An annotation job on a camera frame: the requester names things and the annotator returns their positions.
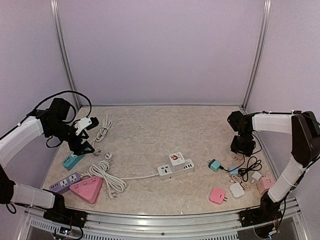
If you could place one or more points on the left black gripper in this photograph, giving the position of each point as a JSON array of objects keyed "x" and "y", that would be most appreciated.
[{"x": 78, "y": 150}]

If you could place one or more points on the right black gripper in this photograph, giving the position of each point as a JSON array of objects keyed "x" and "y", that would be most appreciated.
[{"x": 235, "y": 148}]

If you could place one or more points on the pink small charger plug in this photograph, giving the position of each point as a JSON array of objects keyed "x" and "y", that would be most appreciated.
[{"x": 238, "y": 157}]

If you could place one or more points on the teal power strip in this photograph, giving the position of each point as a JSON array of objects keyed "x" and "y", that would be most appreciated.
[{"x": 72, "y": 160}]

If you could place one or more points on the teal charger plug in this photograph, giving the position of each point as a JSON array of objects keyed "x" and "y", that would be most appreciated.
[{"x": 214, "y": 165}]

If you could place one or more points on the white cube socket adapter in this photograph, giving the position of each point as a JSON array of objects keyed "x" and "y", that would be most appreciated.
[{"x": 176, "y": 161}]

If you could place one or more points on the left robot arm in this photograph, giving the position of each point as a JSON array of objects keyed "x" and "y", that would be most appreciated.
[{"x": 51, "y": 122}]

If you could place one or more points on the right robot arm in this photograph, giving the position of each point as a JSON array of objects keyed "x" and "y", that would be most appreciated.
[{"x": 303, "y": 128}]

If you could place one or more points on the white round plug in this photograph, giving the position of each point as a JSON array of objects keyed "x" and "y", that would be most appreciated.
[{"x": 108, "y": 156}]

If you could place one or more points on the pink square plug adapter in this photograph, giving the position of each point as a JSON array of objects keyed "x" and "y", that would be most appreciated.
[{"x": 218, "y": 196}]

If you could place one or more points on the light blue charger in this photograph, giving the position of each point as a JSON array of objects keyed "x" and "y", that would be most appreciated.
[{"x": 232, "y": 170}]

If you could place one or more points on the small white charger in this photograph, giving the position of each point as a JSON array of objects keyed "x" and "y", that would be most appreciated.
[{"x": 255, "y": 177}]

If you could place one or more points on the pink cube socket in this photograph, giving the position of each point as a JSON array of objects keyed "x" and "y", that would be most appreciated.
[{"x": 265, "y": 183}]

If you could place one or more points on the white square charger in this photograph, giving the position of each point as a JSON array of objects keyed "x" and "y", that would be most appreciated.
[{"x": 236, "y": 190}]

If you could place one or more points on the pink triangular power strip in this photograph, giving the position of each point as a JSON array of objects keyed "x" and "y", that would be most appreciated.
[{"x": 87, "y": 189}]

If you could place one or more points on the purple power strip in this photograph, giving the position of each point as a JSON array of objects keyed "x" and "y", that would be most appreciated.
[{"x": 63, "y": 185}]

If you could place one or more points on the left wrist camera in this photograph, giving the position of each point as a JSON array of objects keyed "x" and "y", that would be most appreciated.
[{"x": 85, "y": 123}]

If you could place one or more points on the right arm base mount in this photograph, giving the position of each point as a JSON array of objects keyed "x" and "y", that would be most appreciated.
[{"x": 260, "y": 215}]

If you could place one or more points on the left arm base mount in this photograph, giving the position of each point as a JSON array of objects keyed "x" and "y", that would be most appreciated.
[{"x": 67, "y": 216}]

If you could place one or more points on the aluminium front rail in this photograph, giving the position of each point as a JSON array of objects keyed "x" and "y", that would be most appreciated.
[{"x": 225, "y": 225}]

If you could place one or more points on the right aluminium corner post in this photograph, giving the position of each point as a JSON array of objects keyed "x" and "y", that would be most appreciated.
[{"x": 258, "y": 53}]

